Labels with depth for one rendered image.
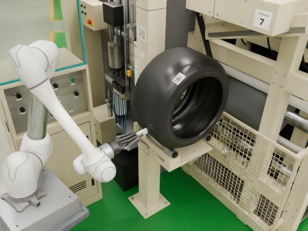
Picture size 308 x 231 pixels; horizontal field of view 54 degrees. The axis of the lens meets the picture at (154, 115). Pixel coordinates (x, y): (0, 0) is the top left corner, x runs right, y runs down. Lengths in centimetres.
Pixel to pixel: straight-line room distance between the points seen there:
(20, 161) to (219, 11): 129
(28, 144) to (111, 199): 120
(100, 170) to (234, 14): 101
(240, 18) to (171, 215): 170
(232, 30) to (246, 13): 28
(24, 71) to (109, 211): 162
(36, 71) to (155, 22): 75
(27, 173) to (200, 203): 158
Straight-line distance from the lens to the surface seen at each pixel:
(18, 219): 179
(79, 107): 222
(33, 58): 144
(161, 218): 266
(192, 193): 286
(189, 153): 201
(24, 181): 174
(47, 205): 182
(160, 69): 163
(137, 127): 202
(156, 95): 157
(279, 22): 156
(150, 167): 238
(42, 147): 183
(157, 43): 187
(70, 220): 188
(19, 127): 213
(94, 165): 143
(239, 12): 164
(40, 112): 172
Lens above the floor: 210
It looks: 33 degrees down
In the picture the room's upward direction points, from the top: 1 degrees clockwise
